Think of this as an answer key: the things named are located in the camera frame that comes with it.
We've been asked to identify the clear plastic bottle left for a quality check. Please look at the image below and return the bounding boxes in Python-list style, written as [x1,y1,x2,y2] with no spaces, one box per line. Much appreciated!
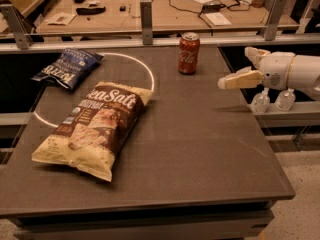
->
[250,87,270,114]

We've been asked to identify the right metal bracket post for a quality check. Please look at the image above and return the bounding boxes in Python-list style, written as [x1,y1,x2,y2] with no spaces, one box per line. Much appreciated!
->
[261,0,287,41]

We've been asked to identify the black handheld device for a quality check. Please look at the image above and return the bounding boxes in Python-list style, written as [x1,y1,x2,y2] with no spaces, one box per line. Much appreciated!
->
[76,7,106,15]

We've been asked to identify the red coke can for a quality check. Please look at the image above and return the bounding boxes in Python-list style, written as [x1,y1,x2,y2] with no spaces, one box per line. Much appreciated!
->
[178,32,200,75]

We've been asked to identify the left metal bracket post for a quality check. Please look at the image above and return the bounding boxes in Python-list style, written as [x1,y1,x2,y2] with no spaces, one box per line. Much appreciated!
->
[0,4,33,50]

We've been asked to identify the clear plastic bottle right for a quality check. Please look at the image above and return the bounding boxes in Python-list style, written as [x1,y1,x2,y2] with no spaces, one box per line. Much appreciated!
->
[275,88,296,111]

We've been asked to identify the brown sea salt chip bag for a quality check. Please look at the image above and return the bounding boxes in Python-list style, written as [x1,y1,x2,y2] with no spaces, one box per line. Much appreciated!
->
[32,82,153,182]

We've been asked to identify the black cable on desk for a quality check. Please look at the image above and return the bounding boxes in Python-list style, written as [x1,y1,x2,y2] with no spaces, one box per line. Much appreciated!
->
[168,0,252,29]

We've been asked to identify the white paper sheet left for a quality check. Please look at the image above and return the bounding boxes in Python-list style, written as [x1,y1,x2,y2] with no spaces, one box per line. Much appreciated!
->
[46,12,76,26]

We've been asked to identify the wooden background desk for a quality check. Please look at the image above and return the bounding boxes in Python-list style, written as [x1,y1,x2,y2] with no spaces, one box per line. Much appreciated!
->
[34,0,300,38]

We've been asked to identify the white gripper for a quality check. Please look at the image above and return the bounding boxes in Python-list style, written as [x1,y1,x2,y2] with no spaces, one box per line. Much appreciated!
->
[217,47,295,90]

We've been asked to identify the middle metal bracket post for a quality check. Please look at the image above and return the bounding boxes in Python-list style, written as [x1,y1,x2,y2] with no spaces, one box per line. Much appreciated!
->
[140,1,153,45]

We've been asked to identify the metal bracket post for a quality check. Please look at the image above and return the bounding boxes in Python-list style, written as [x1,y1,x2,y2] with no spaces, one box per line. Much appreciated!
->
[261,0,287,41]
[140,1,153,45]
[0,4,33,50]

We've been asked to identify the black power adapter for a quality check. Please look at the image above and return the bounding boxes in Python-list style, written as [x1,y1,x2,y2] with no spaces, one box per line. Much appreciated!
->
[202,2,225,13]

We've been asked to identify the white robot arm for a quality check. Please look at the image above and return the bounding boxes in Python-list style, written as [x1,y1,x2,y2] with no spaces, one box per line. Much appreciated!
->
[217,47,320,101]

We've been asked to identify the blue kettle chip bag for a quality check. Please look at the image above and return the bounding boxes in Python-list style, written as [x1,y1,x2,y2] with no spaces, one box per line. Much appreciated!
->
[32,48,103,90]

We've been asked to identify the white paper card right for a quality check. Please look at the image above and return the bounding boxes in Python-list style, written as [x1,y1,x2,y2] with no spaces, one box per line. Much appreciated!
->
[205,12,231,26]

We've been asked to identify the clear plastic bottle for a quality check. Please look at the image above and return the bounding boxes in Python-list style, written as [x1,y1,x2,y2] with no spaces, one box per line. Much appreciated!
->
[250,87,270,114]
[275,88,296,111]

